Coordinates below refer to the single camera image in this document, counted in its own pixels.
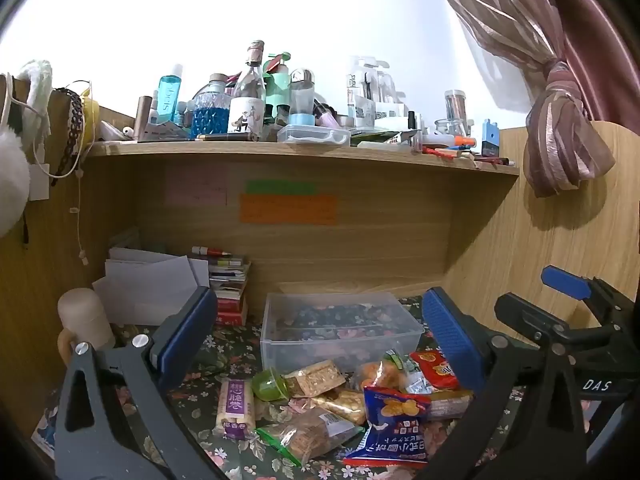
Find red box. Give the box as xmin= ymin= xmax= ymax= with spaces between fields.
xmin=216 ymin=296 xmax=250 ymax=326

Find white fluffy headband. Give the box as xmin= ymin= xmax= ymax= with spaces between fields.
xmin=16 ymin=59 xmax=54 ymax=137

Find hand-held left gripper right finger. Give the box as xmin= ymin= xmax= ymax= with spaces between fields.
xmin=421 ymin=287 xmax=589 ymax=480

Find blue faceted glass bottle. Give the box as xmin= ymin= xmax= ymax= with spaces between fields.
xmin=191 ymin=74 xmax=232 ymax=139

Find blue snack packet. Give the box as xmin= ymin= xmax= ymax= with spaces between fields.
xmin=343 ymin=386 xmax=433 ymax=472

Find brown cracker packet green edge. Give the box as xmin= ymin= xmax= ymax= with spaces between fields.
xmin=255 ymin=407 xmax=365 ymax=467

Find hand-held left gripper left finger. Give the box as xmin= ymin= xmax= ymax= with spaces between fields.
xmin=54 ymin=286 xmax=231 ymax=480

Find wooden desk hutch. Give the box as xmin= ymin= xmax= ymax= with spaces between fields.
xmin=0 ymin=74 xmax=640 ymax=441

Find clear lidded plastic box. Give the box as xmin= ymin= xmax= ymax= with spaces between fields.
xmin=276 ymin=125 xmax=352 ymax=149

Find stack of small books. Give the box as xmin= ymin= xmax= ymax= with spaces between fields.
xmin=207 ymin=255 xmax=252 ymax=306

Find packaged brush set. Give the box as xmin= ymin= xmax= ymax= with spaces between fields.
xmin=346 ymin=56 xmax=379 ymax=129

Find small white blue packet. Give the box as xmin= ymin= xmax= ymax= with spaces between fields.
xmin=400 ymin=371 xmax=434 ymax=396

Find green sticky note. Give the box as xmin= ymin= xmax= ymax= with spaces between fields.
xmin=245 ymin=180 xmax=318 ymax=196

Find white cord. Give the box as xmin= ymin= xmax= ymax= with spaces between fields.
xmin=69 ymin=169 xmax=89 ymax=267

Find orange capped glue stick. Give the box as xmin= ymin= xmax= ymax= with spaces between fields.
xmin=424 ymin=134 xmax=477 ymax=146

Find blue white clip block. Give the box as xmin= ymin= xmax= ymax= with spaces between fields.
xmin=481 ymin=119 xmax=501 ymax=157

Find yellow headband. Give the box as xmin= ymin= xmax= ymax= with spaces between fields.
xmin=80 ymin=96 xmax=100 ymax=147

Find clear wine bottle white label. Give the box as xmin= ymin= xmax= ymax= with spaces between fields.
xmin=227 ymin=40 xmax=266 ymax=136

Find beige mug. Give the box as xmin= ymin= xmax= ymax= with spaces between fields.
xmin=56 ymin=287 xmax=117 ymax=373

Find orange puffs packet green label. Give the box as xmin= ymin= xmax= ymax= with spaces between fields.
xmin=356 ymin=350 xmax=417 ymax=394

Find red snack packet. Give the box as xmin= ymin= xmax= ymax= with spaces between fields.
xmin=410 ymin=349 xmax=462 ymax=392

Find pink sticky note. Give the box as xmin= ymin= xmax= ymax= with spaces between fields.
xmin=165 ymin=166 xmax=228 ymax=206

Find teal liquid bottle white cap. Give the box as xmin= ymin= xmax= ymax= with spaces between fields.
xmin=158 ymin=64 xmax=184 ymax=127

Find orange label rice cracker packet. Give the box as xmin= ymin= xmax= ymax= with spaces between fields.
xmin=425 ymin=389 xmax=475 ymax=422

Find purple label rice cracker packet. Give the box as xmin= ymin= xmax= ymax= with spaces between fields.
xmin=214 ymin=379 xmax=257 ymax=442

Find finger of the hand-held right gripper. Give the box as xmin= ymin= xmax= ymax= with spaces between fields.
xmin=541 ymin=266 xmax=640 ymax=328
xmin=494 ymin=292 xmax=608 ymax=348

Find clear jar dark contents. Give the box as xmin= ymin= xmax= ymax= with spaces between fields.
xmin=443 ymin=89 xmax=467 ymax=128

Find white plush ball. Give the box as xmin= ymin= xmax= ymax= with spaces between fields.
xmin=0 ymin=125 xmax=32 ymax=239

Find stack of white papers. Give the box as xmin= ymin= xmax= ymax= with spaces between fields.
xmin=91 ymin=247 xmax=211 ymax=327

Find floral tablecloth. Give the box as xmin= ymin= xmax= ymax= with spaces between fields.
xmin=30 ymin=295 xmax=601 ymax=480

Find brown cardboard tube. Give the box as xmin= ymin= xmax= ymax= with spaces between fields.
xmin=135 ymin=95 xmax=154 ymax=134

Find brown beaded headband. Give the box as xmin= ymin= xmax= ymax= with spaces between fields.
xmin=51 ymin=88 xmax=86 ymax=181

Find mint green bottle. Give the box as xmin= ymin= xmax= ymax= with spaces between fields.
xmin=264 ymin=52 xmax=292 ymax=122

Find green jelly cup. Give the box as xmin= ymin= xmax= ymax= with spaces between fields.
xmin=251 ymin=367 xmax=293 ymax=402

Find orange sticky note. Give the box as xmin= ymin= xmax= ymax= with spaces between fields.
xmin=239 ymin=193 xmax=339 ymax=226

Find pink striped curtain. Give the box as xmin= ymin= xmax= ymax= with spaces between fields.
xmin=425 ymin=0 xmax=640 ymax=199

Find peanut brittle packet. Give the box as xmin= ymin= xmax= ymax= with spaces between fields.
xmin=310 ymin=390 xmax=369 ymax=426
xmin=285 ymin=359 xmax=347 ymax=399

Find clear bottle blue base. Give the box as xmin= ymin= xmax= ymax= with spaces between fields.
xmin=287 ymin=68 xmax=316 ymax=129

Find clear plastic container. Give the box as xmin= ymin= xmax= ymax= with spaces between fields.
xmin=260 ymin=291 xmax=426 ymax=376

